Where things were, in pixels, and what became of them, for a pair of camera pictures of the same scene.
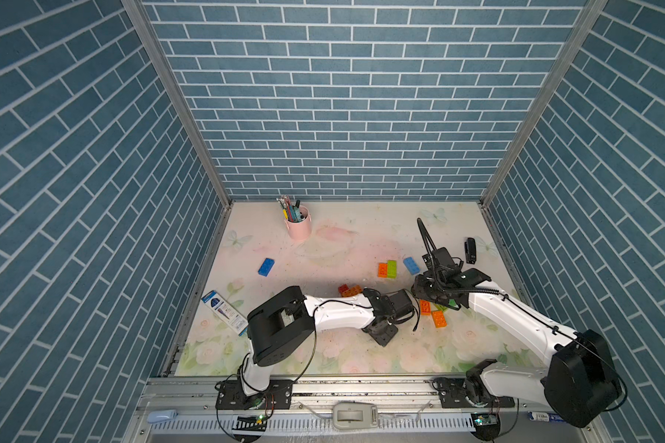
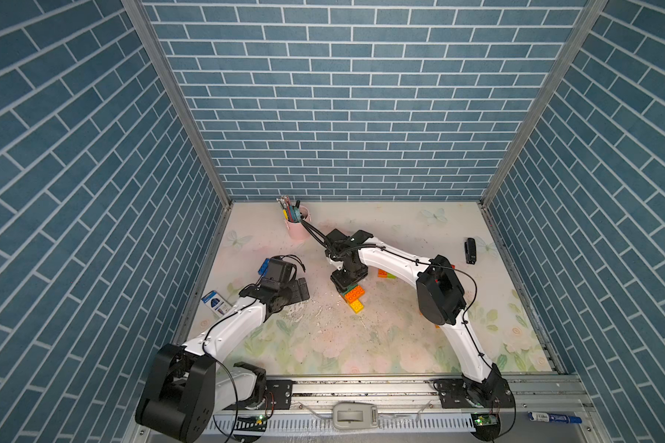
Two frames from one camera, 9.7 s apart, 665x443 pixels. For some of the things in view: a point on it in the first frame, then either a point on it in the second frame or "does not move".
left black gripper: x=384 y=341 → x=296 y=295
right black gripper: x=417 y=288 → x=340 y=284
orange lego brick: x=351 y=292 does not move
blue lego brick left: x=265 y=268 does not move
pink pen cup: x=299 y=224 does not move
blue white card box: x=226 y=312 does not move
